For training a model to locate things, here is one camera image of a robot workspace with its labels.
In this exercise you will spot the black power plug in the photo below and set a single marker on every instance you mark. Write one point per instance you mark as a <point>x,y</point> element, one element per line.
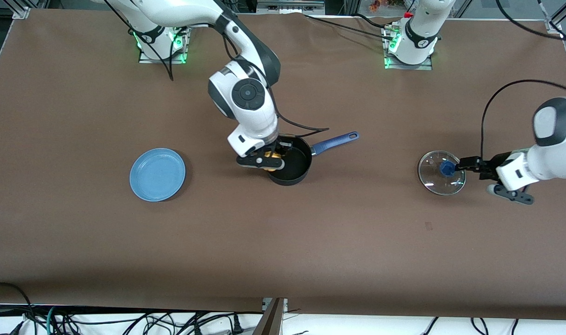
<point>237,324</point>

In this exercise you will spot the orange colourful items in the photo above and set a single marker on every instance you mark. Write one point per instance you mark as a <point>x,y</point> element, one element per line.
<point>375,5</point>

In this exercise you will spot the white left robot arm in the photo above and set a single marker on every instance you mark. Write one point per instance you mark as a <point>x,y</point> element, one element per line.
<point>557,153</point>

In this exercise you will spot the glass lid with blue knob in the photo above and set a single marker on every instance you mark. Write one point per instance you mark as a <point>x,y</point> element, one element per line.
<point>438,184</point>

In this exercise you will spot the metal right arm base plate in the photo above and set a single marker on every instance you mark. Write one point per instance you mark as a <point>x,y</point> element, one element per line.
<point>145,60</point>

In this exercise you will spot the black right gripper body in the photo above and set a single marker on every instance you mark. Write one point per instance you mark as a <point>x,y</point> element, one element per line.
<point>281,144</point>

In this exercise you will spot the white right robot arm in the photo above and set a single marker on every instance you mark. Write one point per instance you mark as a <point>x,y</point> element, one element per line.
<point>250,116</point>

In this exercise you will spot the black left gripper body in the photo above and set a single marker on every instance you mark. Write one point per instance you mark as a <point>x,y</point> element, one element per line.
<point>489,166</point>

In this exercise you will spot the brown table cover sheet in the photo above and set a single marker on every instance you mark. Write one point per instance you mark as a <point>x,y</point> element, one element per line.
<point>282,242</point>

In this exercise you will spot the blue round plate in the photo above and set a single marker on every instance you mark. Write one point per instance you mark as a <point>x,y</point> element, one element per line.
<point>157,174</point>

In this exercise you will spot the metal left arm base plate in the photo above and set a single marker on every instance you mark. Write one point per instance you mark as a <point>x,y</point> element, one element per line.
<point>427,66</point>

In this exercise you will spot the aluminium post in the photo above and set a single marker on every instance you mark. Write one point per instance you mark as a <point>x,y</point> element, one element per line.
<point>269,321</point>

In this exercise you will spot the yellow potato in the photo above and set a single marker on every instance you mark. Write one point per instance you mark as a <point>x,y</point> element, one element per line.
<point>276,164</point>

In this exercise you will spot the aluminium corner bracket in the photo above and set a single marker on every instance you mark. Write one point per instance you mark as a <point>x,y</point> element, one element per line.
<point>20,9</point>
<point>555,25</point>

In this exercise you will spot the aluminium rail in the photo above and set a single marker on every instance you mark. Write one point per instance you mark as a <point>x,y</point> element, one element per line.
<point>289,7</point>

